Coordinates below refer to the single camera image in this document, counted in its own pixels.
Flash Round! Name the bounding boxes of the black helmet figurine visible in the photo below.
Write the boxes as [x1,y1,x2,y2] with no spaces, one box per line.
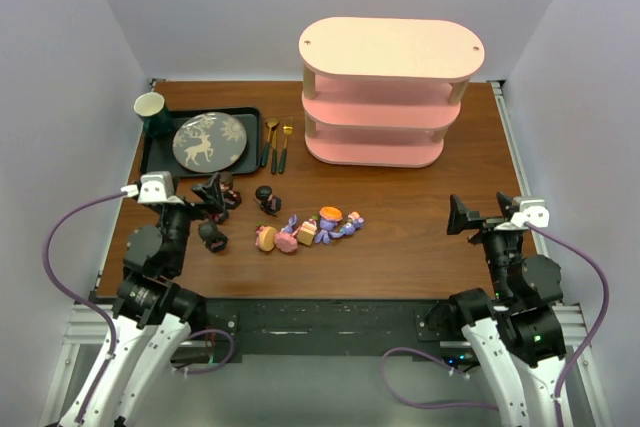
[198,219,228,253]

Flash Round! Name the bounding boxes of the black-haired ninja figurine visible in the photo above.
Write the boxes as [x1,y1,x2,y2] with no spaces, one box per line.
[255,185,282,216]

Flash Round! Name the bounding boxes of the red head figurine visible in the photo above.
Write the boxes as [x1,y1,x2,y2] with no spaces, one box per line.
[211,211,229,225]

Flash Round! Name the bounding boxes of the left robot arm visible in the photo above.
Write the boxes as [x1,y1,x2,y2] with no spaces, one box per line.
[58,171,227,426]

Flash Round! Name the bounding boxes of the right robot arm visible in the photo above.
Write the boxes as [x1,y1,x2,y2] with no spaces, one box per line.
[447,192,573,426]

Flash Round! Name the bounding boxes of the pink three-tier shelf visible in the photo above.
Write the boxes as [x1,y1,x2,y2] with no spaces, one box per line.
[299,17,485,168]

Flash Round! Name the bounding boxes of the brown-haired red figurine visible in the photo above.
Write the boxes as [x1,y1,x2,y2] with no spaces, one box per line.
[219,171,242,210]

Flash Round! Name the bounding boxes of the grey deer plate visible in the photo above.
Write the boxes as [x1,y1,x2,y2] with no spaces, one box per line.
[172,112,248,174]

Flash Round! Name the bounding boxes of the black rectangular tray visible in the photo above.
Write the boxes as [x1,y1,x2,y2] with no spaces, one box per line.
[139,106,262,179]

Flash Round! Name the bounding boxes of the pink donut toy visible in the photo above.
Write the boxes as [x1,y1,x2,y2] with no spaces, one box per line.
[255,225,278,252]

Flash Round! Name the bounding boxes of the pink bunny toy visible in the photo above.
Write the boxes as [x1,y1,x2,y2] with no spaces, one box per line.
[274,214,298,254]

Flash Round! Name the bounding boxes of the dark green cup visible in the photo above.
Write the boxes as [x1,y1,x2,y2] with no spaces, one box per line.
[133,92,174,137]

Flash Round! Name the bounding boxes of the strawberry cake toy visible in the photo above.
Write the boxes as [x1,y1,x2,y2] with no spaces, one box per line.
[295,216,318,246]

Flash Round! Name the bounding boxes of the purple bear toy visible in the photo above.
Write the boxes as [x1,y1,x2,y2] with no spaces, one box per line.
[331,211,364,239]

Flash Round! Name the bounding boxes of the purple octopus orange hat toy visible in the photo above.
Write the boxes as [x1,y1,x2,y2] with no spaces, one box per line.
[314,206,343,245]

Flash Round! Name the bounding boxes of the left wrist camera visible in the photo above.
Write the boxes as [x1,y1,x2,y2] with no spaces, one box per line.
[137,171,183,205]

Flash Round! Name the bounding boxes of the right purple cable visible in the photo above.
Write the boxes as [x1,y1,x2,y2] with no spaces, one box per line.
[379,224,612,411]

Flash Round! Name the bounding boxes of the purple cable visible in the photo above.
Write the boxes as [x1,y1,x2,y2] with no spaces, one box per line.
[42,190,236,426]
[379,224,612,411]

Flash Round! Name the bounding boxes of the gold knife green handle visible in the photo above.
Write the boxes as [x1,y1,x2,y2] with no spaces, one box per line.
[270,128,278,175]

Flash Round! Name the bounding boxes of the gold spoon green handle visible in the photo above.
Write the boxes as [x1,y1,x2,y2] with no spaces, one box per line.
[260,117,279,167]

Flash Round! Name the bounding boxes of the gold fork green handle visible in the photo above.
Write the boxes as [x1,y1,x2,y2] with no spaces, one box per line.
[278,118,294,174]

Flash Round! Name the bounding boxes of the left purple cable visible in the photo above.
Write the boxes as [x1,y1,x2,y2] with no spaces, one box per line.
[42,190,236,426]

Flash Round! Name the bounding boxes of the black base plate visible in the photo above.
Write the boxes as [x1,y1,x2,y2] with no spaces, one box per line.
[198,298,478,366]

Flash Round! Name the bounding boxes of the aluminium frame rail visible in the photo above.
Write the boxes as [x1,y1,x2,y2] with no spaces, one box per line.
[38,305,108,426]

